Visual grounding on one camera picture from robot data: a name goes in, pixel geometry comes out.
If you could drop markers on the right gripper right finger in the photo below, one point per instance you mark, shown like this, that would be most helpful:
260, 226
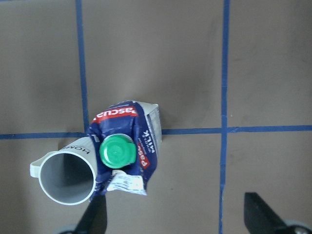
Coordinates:
260, 218

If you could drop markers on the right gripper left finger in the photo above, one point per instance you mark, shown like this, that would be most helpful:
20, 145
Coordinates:
94, 219

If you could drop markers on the white mug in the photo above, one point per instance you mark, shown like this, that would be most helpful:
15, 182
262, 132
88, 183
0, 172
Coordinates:
68, 176

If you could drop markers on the blue white milk carton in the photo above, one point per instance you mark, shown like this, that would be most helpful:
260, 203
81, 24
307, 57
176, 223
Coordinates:
126, 138

